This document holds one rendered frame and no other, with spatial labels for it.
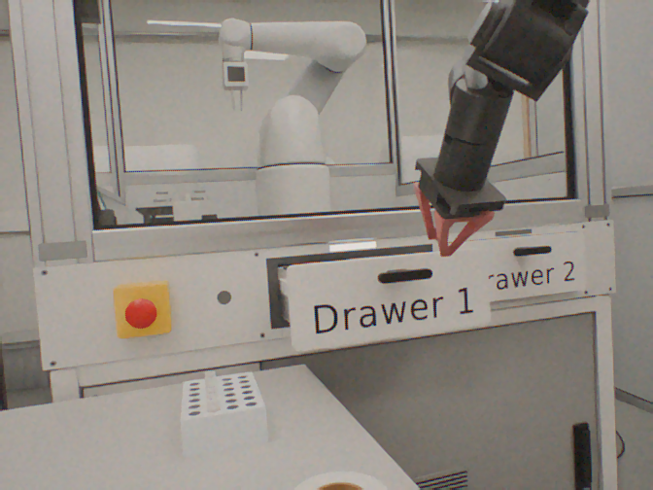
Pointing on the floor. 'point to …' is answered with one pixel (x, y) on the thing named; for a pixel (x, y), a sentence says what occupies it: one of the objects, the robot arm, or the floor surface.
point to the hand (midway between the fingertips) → (440, 241)
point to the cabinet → (443, 394)
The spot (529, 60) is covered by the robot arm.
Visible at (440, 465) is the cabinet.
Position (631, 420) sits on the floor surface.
